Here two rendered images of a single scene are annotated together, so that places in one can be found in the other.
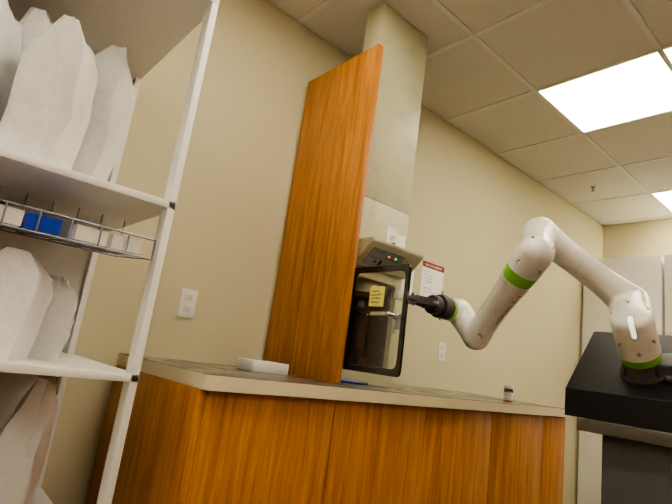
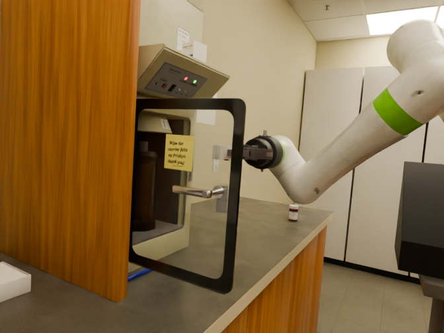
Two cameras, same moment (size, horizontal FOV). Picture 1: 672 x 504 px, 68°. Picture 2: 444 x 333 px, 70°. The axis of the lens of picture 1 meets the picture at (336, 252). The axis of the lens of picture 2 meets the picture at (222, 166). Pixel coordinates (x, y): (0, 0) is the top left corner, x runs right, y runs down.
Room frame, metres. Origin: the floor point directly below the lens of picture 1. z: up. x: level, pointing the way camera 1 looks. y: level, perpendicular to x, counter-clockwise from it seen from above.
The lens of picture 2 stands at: (1.17, -0.01, 1.30)
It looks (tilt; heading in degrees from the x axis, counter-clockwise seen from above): 5 degrees down; 338
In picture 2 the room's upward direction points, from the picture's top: 4 degrees clockwise
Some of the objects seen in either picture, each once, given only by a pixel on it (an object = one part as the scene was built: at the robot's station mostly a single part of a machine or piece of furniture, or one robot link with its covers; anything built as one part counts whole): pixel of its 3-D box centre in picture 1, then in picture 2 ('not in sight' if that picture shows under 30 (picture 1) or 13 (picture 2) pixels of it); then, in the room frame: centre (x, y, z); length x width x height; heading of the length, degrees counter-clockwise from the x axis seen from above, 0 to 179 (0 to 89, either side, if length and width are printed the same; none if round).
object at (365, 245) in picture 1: (388, 259); (184, 80); (2.03, -0.22, 1.46); 0.32 x 0.11 x 0.10; 130
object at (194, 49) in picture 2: (397, 243); (193, 55); (2.05, -0.25, 1.54); 0.05 x 0.05 x 0.06; 26
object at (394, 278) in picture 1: (374, 318); (177, 189); (1.85, -0.18, 1.19); 0.30 x 0.01 x 0.40; 39
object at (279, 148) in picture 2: (441, 305); (263, 150); (1.95, -0.44, 1.28); 0.09 x 0.06 x 0.12; 39
